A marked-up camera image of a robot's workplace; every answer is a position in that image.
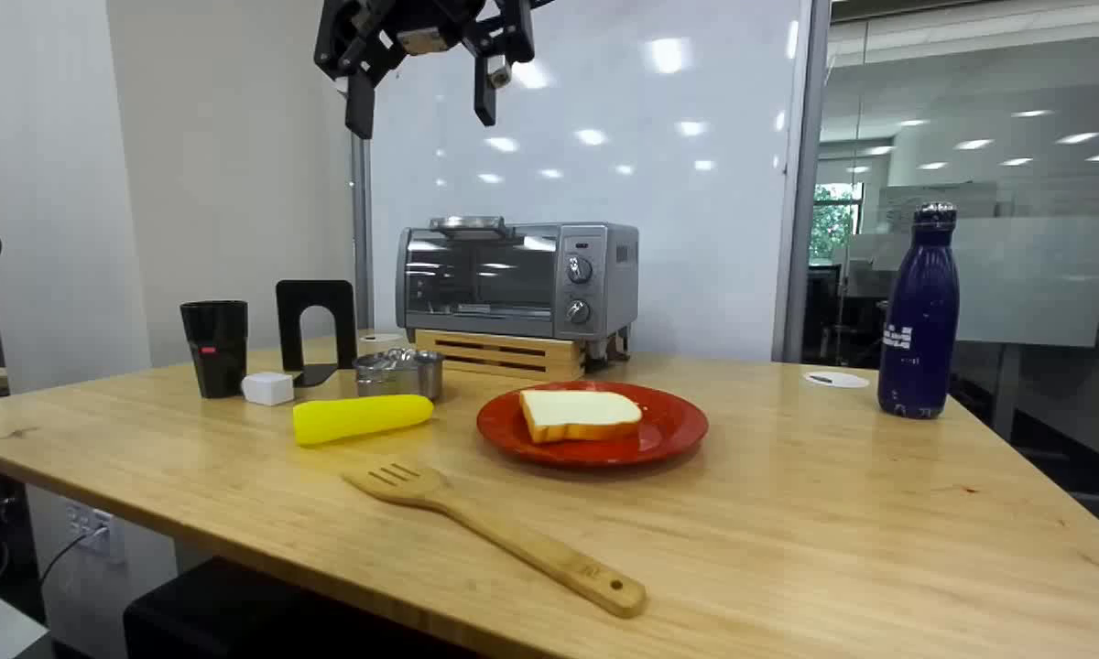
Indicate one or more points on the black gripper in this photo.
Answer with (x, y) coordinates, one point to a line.
(369, 32)

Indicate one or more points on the wooden slotted spatula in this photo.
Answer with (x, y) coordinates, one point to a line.
(514, 540)

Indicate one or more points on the silver toaster oven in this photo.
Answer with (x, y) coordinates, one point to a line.
(599, 288)

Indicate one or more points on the white bread slice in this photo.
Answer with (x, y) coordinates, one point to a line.
(576, 415)

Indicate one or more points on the black metal bookend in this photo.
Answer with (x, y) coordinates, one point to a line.
(287, 323)

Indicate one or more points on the wooden slatted crate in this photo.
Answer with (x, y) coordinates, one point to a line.
(501, 352)

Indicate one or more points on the small steel pot with lid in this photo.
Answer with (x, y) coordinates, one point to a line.
(400, 376)

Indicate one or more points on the framed whiteboard panel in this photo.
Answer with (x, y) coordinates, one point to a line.
(696, 244)

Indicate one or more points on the black plastic tumbler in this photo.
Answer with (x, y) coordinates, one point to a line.
(212, 349)

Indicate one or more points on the yellow toy corn cob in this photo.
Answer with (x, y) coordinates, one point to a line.
(361, 419)

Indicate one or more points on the small white block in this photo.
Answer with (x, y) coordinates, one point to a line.
(267, 391)

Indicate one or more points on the red plate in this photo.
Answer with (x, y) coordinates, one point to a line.
(645, 436)

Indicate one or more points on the dark blue water bottle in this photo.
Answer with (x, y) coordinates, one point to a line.
(917, 331)

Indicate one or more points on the white wall power outlet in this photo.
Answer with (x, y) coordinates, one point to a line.
(93, 534)

